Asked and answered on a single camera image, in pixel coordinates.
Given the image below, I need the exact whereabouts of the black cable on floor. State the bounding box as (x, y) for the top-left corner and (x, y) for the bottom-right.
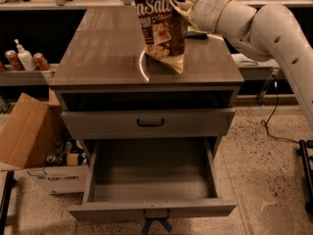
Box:
(259, 78), (301, 145)

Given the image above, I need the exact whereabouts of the black stand right edge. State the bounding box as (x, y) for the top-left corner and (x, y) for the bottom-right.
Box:
(297, 140), (313, 213)

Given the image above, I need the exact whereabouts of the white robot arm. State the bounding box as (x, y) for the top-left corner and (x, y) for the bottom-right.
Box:
(170, 0), (313, 128)

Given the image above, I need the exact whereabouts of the black stand edge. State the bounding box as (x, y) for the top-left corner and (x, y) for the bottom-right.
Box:
(297, 140), (313, 213)
(0, 171), (16, 235)

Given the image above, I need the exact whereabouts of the red soda can right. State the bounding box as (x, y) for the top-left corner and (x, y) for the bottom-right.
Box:
(33, 53), (50, 71)

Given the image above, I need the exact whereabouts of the brown chip bag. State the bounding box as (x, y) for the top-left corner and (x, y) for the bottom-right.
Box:
(134, 0), (188, 73)

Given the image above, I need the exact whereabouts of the black stand left edge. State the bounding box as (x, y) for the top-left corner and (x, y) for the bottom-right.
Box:
(0, 171), (16, 235)

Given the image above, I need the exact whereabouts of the grey drawer cabinet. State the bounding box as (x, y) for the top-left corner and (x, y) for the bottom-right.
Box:
(49, 5), (245, 142)

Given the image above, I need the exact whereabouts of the white pump bottle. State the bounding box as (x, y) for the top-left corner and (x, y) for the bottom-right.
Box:
(15, 39), (36, 71)

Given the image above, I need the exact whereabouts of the red soda can left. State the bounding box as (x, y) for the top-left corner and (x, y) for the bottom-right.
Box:
(5, 50), (23, 71)

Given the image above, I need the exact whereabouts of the green chip bag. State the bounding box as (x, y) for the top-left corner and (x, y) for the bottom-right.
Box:
(186, 23), (208, 39)

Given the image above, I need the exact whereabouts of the white folded cloth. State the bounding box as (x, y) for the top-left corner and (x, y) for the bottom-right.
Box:
(232, 54), (279, 68)

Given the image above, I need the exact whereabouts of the red soda can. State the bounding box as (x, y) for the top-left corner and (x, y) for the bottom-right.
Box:
(33, 53), (50, 71)
(5, 50), (23, 71)

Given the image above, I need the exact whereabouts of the open cardboard box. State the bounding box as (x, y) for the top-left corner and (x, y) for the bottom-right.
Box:
(0, 93), (87, 194)

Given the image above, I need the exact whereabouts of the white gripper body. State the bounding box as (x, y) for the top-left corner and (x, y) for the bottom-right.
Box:
(192, 0), (232, 33)

